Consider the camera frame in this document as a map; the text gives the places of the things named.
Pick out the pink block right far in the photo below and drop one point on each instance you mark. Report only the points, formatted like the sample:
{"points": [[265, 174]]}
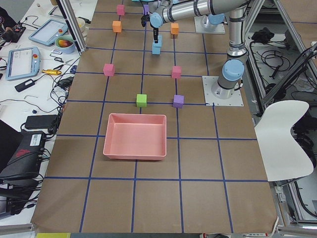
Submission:
{"points": [[120, 9]]}

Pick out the pink plastic bin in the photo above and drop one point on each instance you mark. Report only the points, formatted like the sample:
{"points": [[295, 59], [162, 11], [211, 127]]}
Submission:
{"points": [[136, 137]]}

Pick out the black power adapter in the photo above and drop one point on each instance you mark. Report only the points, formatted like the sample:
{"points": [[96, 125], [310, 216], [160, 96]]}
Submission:
{"points": [[25, 85]]}

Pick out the beige bowl with lemon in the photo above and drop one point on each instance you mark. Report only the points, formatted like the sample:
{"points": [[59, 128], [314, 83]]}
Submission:
{"points": [[82, 25]]}

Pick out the black computer box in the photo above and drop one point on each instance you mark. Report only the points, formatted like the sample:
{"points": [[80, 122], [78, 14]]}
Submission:
{"points": [[20, 155]]}

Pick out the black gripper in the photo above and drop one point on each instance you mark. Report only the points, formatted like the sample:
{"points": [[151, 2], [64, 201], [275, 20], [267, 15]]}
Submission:
{"points": [[155, 32]]}

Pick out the teach pendant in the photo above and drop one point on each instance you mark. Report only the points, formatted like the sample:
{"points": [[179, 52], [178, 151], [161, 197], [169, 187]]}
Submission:
{"points": [[23, 63], [49, 32]]}

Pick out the light blue block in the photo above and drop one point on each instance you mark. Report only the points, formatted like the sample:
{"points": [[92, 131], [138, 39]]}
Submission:
{"points": [[156, 49], [158, 43]]}

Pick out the orange block far row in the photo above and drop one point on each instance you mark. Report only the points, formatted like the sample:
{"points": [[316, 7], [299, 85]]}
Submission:
{"points": [[117, 26]]}

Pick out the purple block right side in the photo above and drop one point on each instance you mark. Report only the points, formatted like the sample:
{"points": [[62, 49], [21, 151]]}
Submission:
{"points": [[146, 9]]}

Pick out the white chair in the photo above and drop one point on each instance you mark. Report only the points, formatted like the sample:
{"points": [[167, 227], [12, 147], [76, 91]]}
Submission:
{"points": [[283, 157]]}

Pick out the scissors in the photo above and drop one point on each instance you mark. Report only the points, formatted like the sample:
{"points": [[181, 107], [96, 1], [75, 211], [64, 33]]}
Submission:
{"points": [[58, 68]]}

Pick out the purple block left side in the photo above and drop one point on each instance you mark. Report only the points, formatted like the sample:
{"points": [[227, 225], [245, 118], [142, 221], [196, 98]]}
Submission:
{"points": [[178, 101]]}

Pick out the orange yellow tool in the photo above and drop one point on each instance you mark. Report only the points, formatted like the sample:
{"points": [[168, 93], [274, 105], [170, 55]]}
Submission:
{"points": [[52, 72]]}

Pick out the teach pendant far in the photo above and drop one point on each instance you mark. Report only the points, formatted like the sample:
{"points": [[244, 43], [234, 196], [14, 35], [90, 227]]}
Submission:
{"points": [[49, 32]]}

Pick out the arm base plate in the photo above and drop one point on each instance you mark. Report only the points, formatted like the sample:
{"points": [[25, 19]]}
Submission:
{"points": [[209, 28], [217, 96]]}

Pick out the orange block near base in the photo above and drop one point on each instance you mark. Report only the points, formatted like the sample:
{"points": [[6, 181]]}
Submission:
{"points": [[174, 28]]}

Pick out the green foam block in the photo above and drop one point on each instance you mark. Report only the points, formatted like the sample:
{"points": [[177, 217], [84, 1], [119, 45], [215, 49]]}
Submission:
{"points": [[141, 100]]}

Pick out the green bowl with fruit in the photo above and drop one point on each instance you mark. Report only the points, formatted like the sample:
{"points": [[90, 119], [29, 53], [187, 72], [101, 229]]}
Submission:
{"points": [[65, 44]]}

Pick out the pink block near base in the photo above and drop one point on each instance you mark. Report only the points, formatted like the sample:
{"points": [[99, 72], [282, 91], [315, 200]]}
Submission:
{"points": [[176, 72]]}

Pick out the teach pendant near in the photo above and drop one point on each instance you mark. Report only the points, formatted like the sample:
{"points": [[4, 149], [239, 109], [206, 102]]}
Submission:
{"points": [[23, 63]]}

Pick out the purple block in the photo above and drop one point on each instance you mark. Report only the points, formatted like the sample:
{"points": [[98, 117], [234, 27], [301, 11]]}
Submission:
{"points": [[178, 101], [146, 9]]}

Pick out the pink block left far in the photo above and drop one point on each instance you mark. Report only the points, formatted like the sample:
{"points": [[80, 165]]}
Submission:
{"points": [[109, 69]]}

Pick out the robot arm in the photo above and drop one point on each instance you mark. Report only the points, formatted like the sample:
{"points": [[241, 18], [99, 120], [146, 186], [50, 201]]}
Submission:
{"points": [[165, 11], [233, 69]]}

